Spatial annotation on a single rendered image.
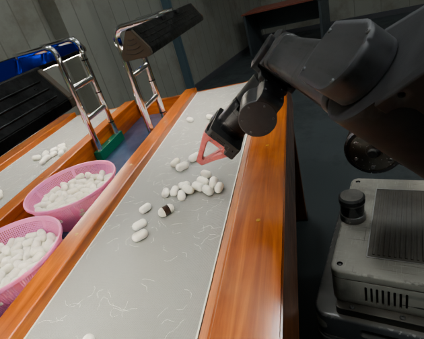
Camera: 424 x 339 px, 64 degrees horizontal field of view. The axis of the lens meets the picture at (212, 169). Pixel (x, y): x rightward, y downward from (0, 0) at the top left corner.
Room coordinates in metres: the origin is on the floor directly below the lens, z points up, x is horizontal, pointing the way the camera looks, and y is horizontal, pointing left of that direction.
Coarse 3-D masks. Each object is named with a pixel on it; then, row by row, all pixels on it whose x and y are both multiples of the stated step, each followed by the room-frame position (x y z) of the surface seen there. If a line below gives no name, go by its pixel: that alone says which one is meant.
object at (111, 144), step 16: (32, 48) 1.28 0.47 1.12; (48, 48) 1.26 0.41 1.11; (80, 48) 1.40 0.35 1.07; (64, 80) 1.26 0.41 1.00; (96, 80) 1.40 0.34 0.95; (80, 112) 1.25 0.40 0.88; (96, 112) 1.32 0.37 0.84; (112, 128) 1.40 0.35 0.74; (96, 144) 1.25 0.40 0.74; (112, 144) 1.33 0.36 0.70
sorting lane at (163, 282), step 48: (192, 144) 0.99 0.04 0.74; (144, 192) 0.77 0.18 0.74; (96, 240) 0.62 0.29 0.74; (144, 240) 0.57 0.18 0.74; (192, 240) 0.53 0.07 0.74; (96, 288) 0.47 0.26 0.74; (144, 288) 0.44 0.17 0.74; (192, 288) 0.41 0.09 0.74; (48, 336) 0.39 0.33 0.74; (96, 336) 0.37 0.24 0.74; (144, 336) 0.34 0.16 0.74; (192, 336) 0.32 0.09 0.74
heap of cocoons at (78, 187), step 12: (72, 180) 0.98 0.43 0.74; (84, 180) 0.96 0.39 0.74; (96, 180) 0.92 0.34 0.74; (48, 192) 0.94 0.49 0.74; (60, 192) 0.91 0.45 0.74; (72, 192) 0.90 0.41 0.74; (84, 192) 0.89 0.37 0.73; (36, 204) 0.88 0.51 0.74; (48, 204) 0.86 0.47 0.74; (60, 204) 0.84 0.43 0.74
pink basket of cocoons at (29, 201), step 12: (72, 168) 1.02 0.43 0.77; (84, 168) 1.02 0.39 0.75; (96, 168) 1.01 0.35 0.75; (108, 168) 0.97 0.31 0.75; (48, 180) 0.98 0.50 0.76; (60, 180) 0.99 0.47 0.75; (108, 180) 0.84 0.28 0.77; (36, 192) 0.93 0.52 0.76; (96, 192) 0.80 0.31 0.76; (24, 204) 0.84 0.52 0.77; (72, 204) 0.77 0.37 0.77; (84, 204) 0.79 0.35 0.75; (60, 216) 0.77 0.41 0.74; (72, 216) 0.78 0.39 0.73; (72, 228) 0.79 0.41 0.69
